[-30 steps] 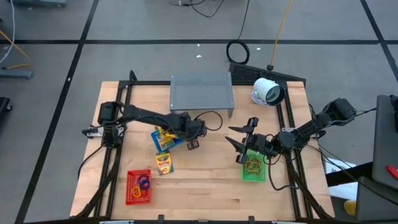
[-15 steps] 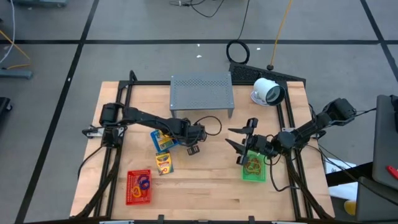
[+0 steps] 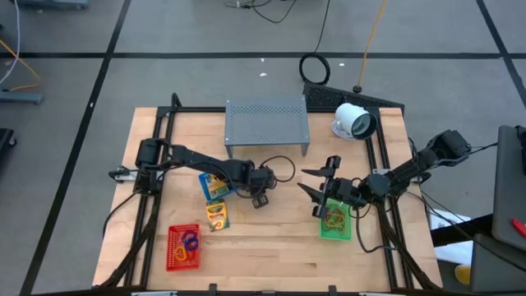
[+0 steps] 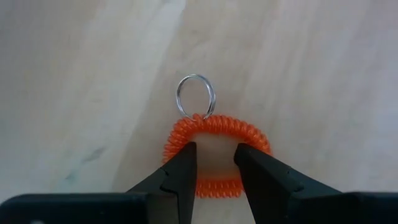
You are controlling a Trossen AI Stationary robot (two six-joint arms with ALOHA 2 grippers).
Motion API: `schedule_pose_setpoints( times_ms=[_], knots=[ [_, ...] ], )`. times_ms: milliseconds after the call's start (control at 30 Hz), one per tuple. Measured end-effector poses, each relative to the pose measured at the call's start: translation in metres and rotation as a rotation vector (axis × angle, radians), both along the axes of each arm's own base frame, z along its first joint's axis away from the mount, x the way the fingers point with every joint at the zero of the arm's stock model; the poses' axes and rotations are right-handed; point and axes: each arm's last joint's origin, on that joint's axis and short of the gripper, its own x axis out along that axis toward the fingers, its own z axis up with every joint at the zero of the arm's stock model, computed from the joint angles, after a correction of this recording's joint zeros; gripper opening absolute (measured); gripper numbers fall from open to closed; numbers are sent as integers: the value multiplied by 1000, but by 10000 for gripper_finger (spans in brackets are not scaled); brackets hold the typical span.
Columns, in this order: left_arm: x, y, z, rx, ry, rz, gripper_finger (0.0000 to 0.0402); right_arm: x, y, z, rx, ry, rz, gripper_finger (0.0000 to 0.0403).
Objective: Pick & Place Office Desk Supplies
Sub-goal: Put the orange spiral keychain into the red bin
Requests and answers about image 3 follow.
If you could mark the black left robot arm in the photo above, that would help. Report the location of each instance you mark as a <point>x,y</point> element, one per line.
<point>197,160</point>

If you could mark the grey storage box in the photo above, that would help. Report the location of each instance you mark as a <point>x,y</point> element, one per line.
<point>497,267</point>

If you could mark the black perforated metal panel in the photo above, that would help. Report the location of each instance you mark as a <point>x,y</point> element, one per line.
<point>328,96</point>

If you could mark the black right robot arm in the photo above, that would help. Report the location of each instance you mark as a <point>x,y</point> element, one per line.
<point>411,168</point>

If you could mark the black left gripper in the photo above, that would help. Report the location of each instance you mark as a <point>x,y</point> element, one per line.
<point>261,178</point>

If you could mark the grey metal stand foot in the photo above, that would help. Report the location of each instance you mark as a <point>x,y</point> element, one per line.
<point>53,3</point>
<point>20,97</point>

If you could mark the green plastic basket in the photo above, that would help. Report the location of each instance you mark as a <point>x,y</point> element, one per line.
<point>325,235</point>

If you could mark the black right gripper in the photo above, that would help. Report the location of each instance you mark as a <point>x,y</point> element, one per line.
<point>341,191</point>

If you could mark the red plastic basket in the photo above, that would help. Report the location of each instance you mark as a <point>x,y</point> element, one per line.
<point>174,265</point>

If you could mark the white paper sheet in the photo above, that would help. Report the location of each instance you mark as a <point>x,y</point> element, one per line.
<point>441,218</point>

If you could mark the black caster wheel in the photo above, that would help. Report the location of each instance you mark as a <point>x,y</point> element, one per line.
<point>6,137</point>

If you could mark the grey equipment case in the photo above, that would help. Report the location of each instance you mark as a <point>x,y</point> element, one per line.
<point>509,185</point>

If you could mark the blue plastic basket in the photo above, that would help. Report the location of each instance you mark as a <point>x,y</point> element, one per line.
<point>201,183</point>

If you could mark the black aluminium table frame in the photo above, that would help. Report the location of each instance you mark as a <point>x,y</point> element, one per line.
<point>193,109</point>

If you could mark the grey perforated metal shelf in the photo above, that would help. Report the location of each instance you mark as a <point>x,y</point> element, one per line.
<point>267,119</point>

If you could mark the yellow round object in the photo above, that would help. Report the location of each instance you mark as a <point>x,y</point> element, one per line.
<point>462,275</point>

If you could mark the red hand tool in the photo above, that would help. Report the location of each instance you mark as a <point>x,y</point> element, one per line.
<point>520,228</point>

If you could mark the black table edge clamp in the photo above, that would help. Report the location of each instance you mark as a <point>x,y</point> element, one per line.
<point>213,288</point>
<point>332,289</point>

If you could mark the yellow green Crayola crayon box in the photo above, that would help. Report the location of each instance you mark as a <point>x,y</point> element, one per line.
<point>215,187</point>
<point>218,215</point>

